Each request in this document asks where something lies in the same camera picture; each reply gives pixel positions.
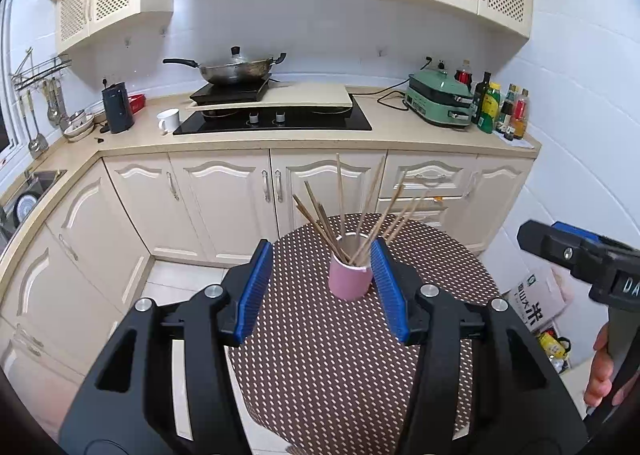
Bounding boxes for black kettle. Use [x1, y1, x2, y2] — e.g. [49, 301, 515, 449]
[102, 82, 134, 134]

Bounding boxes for wall utensil rack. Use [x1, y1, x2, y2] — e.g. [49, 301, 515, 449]
[10, 48, 72, 92]

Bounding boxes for bamboo chopstick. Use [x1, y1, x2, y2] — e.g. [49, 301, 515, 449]
[304, 181, 347, 261]
[336, 152, 346, 237]
[318, 204, 349, 263]
[373, 193, 426, 245]
[348, 174, 406, 267]
[356, 156, 385, 251]
[292, 194, 349, 263]
[295, 201, 341, 260]

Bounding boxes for brown polka dot tablecloth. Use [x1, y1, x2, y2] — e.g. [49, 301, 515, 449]
[226, 212, 501, 455]

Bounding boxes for red cap sauce bottle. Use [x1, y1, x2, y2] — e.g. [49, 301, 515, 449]
[510, 89, 529, 140]

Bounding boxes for dark soy sauce bottle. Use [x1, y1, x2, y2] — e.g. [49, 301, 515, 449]
[471, 71, 491, 124]

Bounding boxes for beige cutting board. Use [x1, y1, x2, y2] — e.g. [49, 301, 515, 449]
[186, 82, 352, 110]

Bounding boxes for black induction cooker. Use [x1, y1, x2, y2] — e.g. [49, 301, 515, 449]
[190, 76, 270, 106]

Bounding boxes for hanging ladle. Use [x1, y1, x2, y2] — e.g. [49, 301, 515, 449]
[18, 90, 49, 159]

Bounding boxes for wok with lid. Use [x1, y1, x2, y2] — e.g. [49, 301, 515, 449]
[163, 45, 288, 84]

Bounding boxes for white mug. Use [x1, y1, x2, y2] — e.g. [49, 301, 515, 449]
[156, 108, 181, 135]

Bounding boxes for green yellow label bottle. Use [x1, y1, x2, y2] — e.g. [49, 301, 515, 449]
[477, 82, 501, 134]

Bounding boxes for pink paper cup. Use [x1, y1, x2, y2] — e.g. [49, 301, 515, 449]
[328, 232, 373, 301]

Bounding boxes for cream kitchen base cabinets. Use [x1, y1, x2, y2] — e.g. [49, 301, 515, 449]
[1, 95, 540, 435]

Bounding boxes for yellow bottle on floor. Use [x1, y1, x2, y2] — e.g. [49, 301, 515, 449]
[537, 331, 572, 373]

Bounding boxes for black gas hob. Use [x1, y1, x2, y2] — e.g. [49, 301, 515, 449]
[172, 95, 372, 136]

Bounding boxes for white rice bag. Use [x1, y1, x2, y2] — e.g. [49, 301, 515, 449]
[502, 267, 567, 333]

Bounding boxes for person's right hand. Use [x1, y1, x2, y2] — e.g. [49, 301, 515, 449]
[584, 324, 614, 407]

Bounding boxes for steel sink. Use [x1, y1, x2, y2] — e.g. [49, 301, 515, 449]
[1, 170, 66, 249]

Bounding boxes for green electric grill appliance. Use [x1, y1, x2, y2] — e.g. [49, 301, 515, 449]
[404, 69, 473, 129]

